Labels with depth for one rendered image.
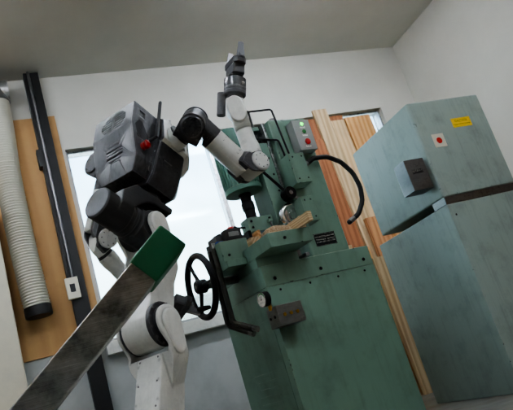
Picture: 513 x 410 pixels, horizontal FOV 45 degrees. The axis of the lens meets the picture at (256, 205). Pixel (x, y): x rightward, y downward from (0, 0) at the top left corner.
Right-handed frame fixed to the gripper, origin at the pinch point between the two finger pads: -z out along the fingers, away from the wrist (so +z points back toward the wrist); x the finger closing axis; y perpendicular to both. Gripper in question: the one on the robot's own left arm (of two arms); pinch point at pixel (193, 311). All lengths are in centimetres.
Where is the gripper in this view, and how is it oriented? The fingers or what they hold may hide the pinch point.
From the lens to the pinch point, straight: 256.1
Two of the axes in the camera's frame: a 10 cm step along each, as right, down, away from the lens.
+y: -0.3, -6.2, 7.9
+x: 4.8, -7.0, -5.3
